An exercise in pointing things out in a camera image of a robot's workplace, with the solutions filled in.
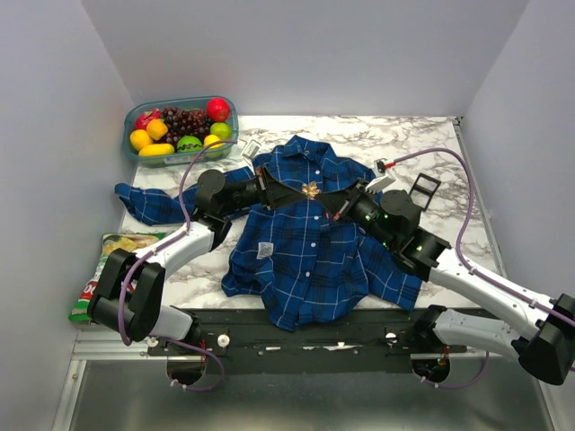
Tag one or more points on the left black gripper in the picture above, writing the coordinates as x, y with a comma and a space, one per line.
277, 193

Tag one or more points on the red apple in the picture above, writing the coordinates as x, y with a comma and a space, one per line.
218, 109

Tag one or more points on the brooch box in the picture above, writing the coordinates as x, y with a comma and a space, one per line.
423, 190

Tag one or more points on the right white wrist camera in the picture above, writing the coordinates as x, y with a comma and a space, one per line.
384, 172

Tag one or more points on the green red snack bag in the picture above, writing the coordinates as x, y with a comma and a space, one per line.
129, 242

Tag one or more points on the yellow mango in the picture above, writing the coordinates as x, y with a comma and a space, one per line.
156, 150

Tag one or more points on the black front mounting rail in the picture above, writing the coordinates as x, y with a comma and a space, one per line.
385, 340

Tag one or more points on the green lime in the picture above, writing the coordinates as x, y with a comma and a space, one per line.
222, 130

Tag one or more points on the yellow lemon left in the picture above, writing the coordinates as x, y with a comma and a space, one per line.
139, 139

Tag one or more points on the clear teal fruit container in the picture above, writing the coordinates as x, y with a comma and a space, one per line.
203, 155

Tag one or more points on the purple grape bunch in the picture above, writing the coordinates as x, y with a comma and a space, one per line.
180, 123

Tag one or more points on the yellow lemon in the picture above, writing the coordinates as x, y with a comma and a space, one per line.
213, 141
139, 139

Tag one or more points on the pink dragon fruit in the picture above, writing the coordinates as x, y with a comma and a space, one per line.
146, 117

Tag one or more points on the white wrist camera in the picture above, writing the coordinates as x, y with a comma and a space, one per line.
384, 172
250, 151

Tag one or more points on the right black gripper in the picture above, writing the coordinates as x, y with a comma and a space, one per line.
341, 202

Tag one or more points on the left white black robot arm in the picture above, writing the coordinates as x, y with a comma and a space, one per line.
128, 295

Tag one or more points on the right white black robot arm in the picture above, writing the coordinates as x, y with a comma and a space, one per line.
535, 329

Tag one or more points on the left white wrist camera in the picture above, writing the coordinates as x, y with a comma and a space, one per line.
250, 151

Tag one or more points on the orange fruit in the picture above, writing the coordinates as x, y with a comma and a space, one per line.
156, 129

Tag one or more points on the blue plaid shirt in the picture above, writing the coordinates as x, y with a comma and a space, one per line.
304, 267

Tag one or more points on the yellow lemon right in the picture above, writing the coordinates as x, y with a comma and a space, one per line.
213, 141

